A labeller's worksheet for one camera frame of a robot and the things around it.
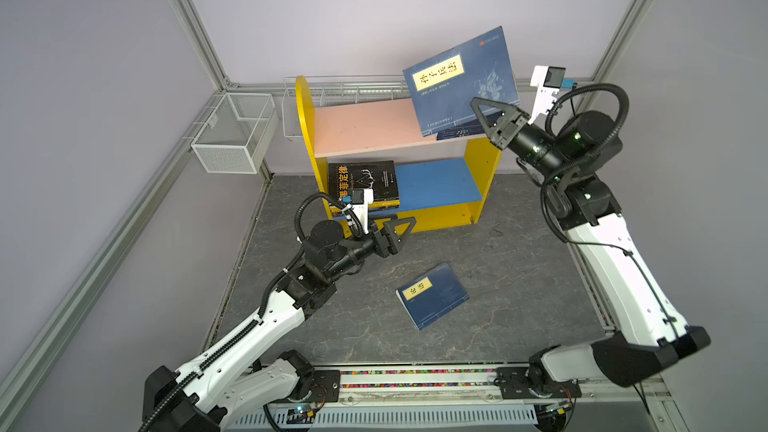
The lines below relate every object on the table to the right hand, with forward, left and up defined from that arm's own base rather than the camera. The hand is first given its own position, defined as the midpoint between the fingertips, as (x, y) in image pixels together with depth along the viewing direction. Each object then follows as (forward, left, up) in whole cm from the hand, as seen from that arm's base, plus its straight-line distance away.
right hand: (471, 104), depth 52 cm
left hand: (-9, +11, -23) cm, 28 cm away
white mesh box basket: (+32, +66, -30) cm, 79 cm away
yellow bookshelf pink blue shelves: (+20, -1, -41) cm, 46 cm away
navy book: (-11, +3, -57) cm, 58 cm away
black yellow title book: (+18, +20, -36) cm, 45 cm away
